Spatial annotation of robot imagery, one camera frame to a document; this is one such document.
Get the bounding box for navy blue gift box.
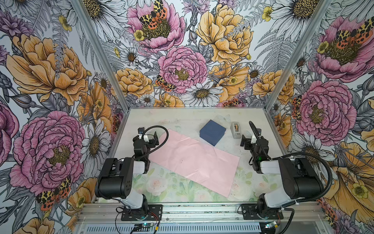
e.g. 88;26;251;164
199;120;226;146

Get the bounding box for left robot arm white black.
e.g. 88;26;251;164
95;128;159;221

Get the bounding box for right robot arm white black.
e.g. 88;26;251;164
240;135;324;219

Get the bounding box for white tape dispenser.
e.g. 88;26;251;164
230;122;242;139

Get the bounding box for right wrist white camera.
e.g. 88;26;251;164
251;135;257;144

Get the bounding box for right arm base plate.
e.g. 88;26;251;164
238;203;284;220

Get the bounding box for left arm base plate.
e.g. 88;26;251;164
120;204;163;221

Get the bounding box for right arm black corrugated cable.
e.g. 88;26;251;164
249;120;333;203

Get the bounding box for left aluminium corner post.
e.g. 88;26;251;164
72;1;130;114

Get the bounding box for aluminium corner post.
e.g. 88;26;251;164
72;1;130;114
264;0;332;112

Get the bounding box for white vented cable duct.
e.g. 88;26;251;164
80;222;261;234

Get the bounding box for aluminium front rail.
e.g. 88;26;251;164
77;202;326;224

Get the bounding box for right aluminium corner post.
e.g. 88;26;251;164
264;0;332;112

